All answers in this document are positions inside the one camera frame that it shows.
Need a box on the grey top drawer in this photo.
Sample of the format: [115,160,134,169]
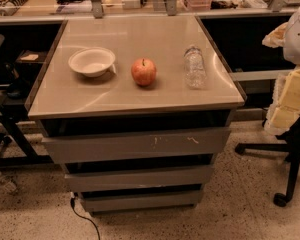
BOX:
[42,127,230,164]

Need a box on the grey drawer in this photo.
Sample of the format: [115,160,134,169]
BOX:
[65,165,214,192]
[80,190,203,213]
[42,127,230,164]

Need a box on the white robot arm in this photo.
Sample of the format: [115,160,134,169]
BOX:
[262,7,300,135]

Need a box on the grey drawer cabinet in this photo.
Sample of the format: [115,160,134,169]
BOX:
[29,16,245,200]

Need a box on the grey middle drawer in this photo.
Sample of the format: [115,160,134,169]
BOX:
[65,165,214,192]

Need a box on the grey bottom drawer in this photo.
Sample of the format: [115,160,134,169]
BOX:
[80,190,203,213]

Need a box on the red apple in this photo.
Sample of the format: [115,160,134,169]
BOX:
[131,58,157,86]

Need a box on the clear plastic water bottle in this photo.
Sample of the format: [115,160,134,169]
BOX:
[184,45,207,89]

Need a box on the white paper bowl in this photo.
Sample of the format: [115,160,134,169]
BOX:
[68,47,116,78]

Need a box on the grey metal shelf beam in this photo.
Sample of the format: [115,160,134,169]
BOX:
[230,69,291,82]

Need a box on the black office chair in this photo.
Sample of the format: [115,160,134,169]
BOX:
[235,117,300,207]

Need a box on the black power cable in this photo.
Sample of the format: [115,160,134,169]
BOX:
[69,197,102,240]

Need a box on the black folding table frame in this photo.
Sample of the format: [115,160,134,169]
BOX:
[0,105,53,169]

